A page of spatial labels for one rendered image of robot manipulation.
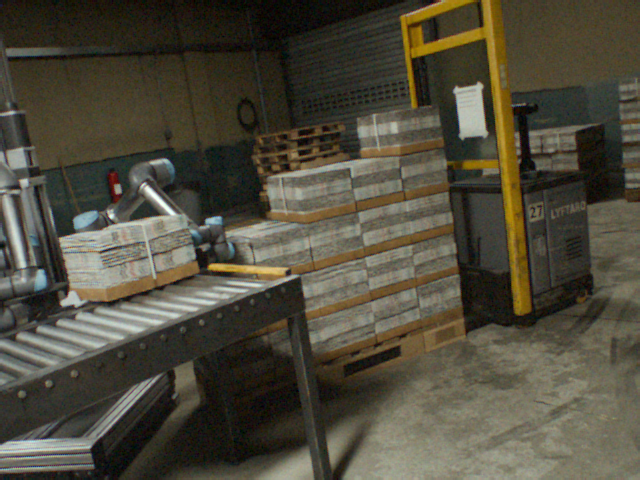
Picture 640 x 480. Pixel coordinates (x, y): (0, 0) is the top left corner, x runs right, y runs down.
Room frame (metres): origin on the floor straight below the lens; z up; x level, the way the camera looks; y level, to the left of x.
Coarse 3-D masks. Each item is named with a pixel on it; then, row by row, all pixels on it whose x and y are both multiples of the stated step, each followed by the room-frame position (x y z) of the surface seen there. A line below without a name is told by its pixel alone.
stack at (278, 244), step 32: (256, 224) 3.18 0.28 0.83; (288, 224) 3.00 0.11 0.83; (320, 224) 2.95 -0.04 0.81; (352, 224) 3.03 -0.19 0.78; (384, 224) 3.11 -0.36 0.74; (256, 256) 2.79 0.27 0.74; (288, 256) 2.86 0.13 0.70; (320, 256) 2.93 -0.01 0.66; (384, 256) 3.10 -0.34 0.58; (320, 288) 2.91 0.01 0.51; (352, 288) 3.00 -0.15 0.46; (320, 320) 2.91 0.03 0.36; (352, 320) 2.98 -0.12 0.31; (384, 320) 3.07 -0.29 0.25; (416, 320) 3.16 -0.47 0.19; (256, 352) 2.75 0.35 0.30; (288, 352) 2.82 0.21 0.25; (320, 352) 2.89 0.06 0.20; (416, 352) 3.15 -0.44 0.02; (288, 384) 2.80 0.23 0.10; (320, 384) 2.88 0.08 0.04
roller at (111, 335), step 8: (64, 320) 1.90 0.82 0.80; (72, 320) 1.88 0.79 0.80; (64, 328) 1.87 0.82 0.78; (72, 328) 1.83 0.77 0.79; (80, 328) 1.80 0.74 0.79; (88, 328) 1.77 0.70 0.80; (96, 328) 1.74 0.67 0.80; (104, 328) 1.73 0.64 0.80; (96, 336) 1.72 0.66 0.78; (104, 336) 1.68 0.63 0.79; (112, 336) 1.66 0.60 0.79; (120, 336) 1.63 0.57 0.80; (128, 336) 1.61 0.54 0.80
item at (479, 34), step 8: (472, 32) 3.40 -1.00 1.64; (480, 32) 3.34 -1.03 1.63; (440, 40) 3.63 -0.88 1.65; (448, 40) 3.57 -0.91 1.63; (456, 40) 3.51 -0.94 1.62; (464, 40) 3.46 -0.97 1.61; (472, 40) 3.40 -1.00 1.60; (480, 40) 3.41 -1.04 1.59; (416, 48) 3.83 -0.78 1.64; (424, 48) 3.76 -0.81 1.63; (432, 48) 3.70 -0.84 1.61; (440, 48) 3.64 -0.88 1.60; (448, 48) 3.58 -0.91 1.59; (416, 56) 3.84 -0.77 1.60
